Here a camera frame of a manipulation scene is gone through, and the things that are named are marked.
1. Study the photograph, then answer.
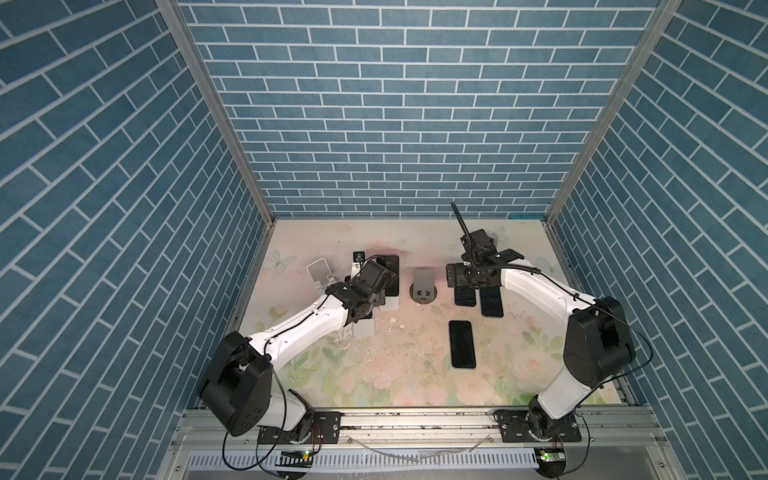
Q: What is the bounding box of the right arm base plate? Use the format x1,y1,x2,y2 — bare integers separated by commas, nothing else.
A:
492,409,582,443

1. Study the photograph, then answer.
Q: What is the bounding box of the black phone cracked screen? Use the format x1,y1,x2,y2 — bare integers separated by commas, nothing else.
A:
454,286,477,308

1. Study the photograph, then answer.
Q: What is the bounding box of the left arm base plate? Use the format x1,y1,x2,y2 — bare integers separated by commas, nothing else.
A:
258,410,343,445

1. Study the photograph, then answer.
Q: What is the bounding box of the black phone teal edge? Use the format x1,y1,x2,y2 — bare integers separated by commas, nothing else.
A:
479,287,504,318

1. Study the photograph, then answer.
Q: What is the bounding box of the left controller board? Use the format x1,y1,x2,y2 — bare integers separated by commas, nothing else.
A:
274,452,314,480

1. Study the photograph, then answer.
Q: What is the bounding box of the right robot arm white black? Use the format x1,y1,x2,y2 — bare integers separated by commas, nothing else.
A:
446,229,635,441

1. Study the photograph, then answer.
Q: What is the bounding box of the white stand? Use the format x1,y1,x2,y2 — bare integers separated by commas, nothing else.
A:
379,296,400,311
306,258,337,292
353,318,375,338

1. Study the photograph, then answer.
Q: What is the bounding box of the aluminium corner post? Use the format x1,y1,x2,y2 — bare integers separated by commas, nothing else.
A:
156,0,275,228
544,0,682,230

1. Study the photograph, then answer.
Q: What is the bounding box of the white vented cable duct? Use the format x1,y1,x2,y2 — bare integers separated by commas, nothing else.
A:
187,449,541,473

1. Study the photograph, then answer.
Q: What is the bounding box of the black phone pink edge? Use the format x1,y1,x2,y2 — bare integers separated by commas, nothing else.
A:
377,255,400,297

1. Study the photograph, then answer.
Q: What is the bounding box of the controller board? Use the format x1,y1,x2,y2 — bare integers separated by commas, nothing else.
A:
274,452,314,480
534,448,567,479

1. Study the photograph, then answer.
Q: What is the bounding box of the right aluminium corner post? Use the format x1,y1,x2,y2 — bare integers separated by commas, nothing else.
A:
544,0,682,230

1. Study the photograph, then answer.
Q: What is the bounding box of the dark round phone stand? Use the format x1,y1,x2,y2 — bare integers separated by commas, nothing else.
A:
409,268,437,305

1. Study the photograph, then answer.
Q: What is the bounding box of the left aluminium corner post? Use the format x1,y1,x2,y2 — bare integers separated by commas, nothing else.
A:
156,0,275,228

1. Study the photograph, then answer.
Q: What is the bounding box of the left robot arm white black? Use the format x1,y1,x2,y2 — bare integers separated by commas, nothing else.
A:
198,256,399,441

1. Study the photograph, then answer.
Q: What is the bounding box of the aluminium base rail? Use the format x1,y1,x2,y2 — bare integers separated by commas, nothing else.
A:
157,404,684,479

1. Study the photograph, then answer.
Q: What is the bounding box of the right controller board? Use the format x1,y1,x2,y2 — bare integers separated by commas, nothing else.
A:
534,448,567,479

